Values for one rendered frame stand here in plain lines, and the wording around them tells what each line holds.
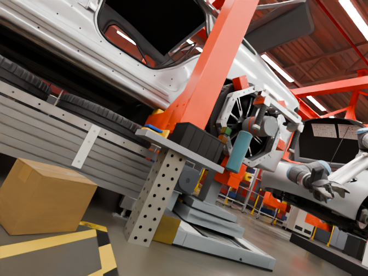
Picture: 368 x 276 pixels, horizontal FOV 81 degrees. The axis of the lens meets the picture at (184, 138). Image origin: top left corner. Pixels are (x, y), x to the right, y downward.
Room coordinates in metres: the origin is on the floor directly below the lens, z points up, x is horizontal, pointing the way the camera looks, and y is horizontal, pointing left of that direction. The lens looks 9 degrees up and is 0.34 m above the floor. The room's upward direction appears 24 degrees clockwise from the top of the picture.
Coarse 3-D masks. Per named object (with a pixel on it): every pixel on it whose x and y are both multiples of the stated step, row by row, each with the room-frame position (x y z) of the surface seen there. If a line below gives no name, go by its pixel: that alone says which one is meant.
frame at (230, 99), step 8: (248, 88) 1.37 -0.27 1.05; (256, 88) 1.39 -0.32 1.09; (232, 96) 1.33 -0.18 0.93; (224, 104) 1.37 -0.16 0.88; (232, 104) 1.34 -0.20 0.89; (224, 112) 1.34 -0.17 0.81; (272, 112) 1.54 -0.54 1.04; (224, 120) 1.33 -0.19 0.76; (280, 120) 1.53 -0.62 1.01; (280, 128) 1.54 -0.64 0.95; (272, 136) 1.58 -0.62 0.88; (272, 144) 1.55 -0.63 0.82; (224, 152) 1.44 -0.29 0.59; (264, 152) 1.57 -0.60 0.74; (272, 152) 1.54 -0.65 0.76; (248, 160) 1.47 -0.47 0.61; (256, 160) 1.50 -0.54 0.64
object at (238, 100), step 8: (240, 96) 1.58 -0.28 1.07; (248, 96) 1.54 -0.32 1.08; (256, 96) 1.51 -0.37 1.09; (240, 104) 1.49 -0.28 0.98; (248, 104) 1.53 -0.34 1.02; (240, 112) 1.50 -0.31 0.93; (248, 112) 1.53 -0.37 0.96; (240, 120) 1.56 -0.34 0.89; (232, 128) 1.50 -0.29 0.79; (232, 136) 1.51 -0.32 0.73; (256, 136) 1.60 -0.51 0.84; (256, 144) 1.69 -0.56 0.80; (264, 144) 1.62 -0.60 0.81; (248, 152) 1.61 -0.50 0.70; (256, 152) 1.62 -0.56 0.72
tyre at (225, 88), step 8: (224, 88) 1.41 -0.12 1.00; (232, 88) 1.42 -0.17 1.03; (224, 96) 1.40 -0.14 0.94; (216, 104) 1.39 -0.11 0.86; (216, 112) 1.40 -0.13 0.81; (208, 120) 1.40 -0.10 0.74; (216, 120) 1.41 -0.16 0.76; (208, 128) 1.41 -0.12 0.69; (216, 128) 1.42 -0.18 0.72; (216, 136) 1.43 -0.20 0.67; (248, 168) 1.59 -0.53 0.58
